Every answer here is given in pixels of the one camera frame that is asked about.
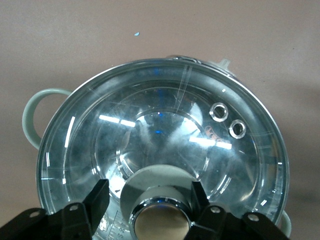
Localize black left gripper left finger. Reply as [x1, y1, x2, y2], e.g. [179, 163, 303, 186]
[0, 178, 110, 240]

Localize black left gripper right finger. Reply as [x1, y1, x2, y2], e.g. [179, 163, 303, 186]
[186, 181, 291, 240]

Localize glass pot lid with knob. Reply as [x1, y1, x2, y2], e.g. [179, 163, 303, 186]
[36, 57, 290, 240]

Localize grey electric cooking pot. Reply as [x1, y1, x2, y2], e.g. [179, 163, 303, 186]
[21, 54, 292, 240]

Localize brown table mat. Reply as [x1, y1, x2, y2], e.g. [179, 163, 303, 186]
[0, 0, 320, 240]

